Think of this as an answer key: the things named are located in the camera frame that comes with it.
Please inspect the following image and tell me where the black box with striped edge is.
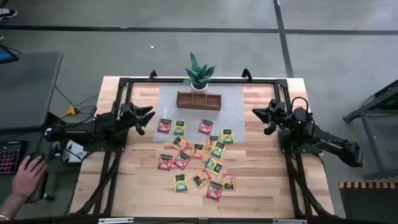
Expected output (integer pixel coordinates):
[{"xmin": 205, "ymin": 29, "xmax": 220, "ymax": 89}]
[{"xmin": 338, "ymin": 181, "xmax": 398, "ymax": 224}]

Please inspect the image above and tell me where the person's hand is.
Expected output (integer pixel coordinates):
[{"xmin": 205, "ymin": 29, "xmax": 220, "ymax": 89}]
[{"xmin": 11, "ymin": 154, "xmax": 49, "ymax": 200}]

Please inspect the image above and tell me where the white printed cardboard box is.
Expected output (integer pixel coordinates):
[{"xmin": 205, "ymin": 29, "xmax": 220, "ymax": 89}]
[{"xmin": 61, "ymin": 139, "xmax": 88, "ymax": 164}]

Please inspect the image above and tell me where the person's forearm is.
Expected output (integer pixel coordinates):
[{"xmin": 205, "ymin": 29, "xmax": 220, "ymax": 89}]
[{"xmin": 0, "ymin": 192, "xmax": 28, "ymax": 222}]

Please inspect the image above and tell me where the grey woven placemat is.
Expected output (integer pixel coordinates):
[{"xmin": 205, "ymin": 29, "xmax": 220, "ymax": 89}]
[{"xmin": 154, "ymin": 83, "xmax": 247, "ymax": 144}]

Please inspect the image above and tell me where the brown wooden compartment tray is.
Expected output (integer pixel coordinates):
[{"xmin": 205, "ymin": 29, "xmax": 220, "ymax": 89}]
[{"xmin": 176, "ymin": 90, "xmax": 222, "ymax": 112}]

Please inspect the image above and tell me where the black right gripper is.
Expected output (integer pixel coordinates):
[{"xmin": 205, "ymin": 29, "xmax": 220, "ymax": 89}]
[{"xmin": 251, "ymin": 106, "xmax": 292, "ymax": 136}]

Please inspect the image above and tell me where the black backlit keyboard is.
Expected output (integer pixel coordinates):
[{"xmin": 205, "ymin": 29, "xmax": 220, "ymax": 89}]
[{"xmin": 0, "ymin": 140, "xmax": 23, "ymax": 175}]

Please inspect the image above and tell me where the dark foil packet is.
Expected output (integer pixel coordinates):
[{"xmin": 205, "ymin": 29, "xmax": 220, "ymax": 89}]
[{"xmin": 221, "ymin": 172, "xmax": 236, "ymax": 191}]

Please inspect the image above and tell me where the white metal bracket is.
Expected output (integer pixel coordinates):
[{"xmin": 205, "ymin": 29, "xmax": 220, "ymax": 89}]
[
  {"xmin": 98, "ymin": 217, "xmax": 134, "ymax": 224},
  {"xmin": 272, "ymin": 218, "xmax": 308, "ymax": 224}
]

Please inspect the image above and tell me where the black floor cable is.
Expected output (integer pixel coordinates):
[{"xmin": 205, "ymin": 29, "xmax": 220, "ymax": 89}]
[{"xmin": 54, "ymin": 85, "xmax": 100, "ymax": 108}]

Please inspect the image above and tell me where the red strawberry tea bag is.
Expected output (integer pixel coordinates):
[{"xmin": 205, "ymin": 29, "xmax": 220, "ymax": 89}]
[
  {"xmin": 157, "ymin": 154, "xmax": 174, "ymax": 171},
  {"xmin": 198, "ymin": 119, "xmax": 215, "ymax": 135},
  {"xmin": 172, "ymin": 151, "xmax": 192, "ymax": 170},
  {"xmin": 205, "ymin": 180, "xmax": 224, "ymax": 202},
  {"xmin": 157, "ymin": 118, "xmax": 173, "ymax": 134}
]

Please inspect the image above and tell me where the black equipment stand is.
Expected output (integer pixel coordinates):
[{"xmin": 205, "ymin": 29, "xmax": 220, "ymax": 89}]
[{"xmin": 343, "ymin": 79, "xmax": 398, "ymax": 182}]

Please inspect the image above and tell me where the black aluminium table frame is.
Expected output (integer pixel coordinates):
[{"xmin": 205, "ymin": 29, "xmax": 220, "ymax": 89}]
[{"xmin": 70, "ymin": 76, "xmax": 335, "ymax": 218}]

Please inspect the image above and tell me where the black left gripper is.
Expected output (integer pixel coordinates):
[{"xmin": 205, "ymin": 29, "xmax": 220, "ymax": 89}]
[{"xmin": 118, "ymin": 105, "xmax": 157, "ymax": 137}]

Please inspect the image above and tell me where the yellow cable connector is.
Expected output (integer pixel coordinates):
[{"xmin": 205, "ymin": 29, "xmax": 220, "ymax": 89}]
[{"xmin": 60, "ymin": 105, "xmax": 78, "ymax": 118}]

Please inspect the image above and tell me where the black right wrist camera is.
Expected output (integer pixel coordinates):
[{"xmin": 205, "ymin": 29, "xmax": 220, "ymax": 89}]
[{"xmin": 269, "ymin": 98, "xmax": 285, "ymax": 110}]

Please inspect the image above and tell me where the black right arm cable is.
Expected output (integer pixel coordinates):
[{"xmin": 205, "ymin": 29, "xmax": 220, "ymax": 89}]
[{"xmin": 290, "ymin": 96, "xmax": 311, "ymax": 114}]

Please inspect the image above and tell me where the person's white shoe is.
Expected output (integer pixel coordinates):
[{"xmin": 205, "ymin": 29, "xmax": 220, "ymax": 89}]
[{"xmin": 0, "ymin": 8, "xmax": 19, "ymax": 20}]

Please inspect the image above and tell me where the dark grey desk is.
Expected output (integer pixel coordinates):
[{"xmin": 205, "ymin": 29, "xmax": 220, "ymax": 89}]
[{"xmin": 0, "ymin": 126, "xmax": 57, "ymax": 206}]

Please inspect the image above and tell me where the green plant in white pot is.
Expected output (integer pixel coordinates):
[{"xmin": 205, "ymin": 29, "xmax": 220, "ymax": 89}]
[{"xmin": 182, "ymin": 52, "xmax": 218, "ymax": 92}]

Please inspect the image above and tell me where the flat display screen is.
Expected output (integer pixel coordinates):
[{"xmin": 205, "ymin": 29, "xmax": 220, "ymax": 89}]
[{"xmin": 0, "ymin": 45, "xmax": 19, "ymax": 65}]

